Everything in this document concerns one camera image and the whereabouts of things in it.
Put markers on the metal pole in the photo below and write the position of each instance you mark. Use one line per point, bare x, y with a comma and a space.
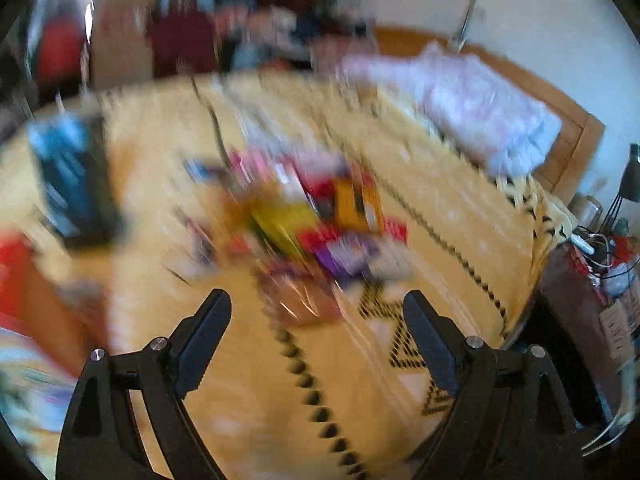
470, 5

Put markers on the dark nightstand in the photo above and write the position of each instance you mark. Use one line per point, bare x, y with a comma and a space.
575, 310

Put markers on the pile of mixed snack packets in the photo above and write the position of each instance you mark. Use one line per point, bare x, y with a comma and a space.
310, 220

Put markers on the yellow patterned blanket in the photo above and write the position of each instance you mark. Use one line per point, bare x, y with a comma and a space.
325, 385

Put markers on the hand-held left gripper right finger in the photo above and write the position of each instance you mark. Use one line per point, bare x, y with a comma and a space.
430, 345

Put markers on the wooden headboard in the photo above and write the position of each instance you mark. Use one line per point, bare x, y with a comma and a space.
565, 135

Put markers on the red box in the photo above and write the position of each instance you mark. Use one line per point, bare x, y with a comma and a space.
60, 55

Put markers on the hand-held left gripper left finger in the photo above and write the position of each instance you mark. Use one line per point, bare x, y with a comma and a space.
200, 345

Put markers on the dark red cloth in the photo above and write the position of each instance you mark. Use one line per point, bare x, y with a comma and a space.
182, 47

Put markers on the black desk lamp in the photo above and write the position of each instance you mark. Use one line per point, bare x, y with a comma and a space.
625, 185

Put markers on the orange cardboard box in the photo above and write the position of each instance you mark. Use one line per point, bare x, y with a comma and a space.
35, 300

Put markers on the black printed box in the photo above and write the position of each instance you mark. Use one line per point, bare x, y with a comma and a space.
75, 185

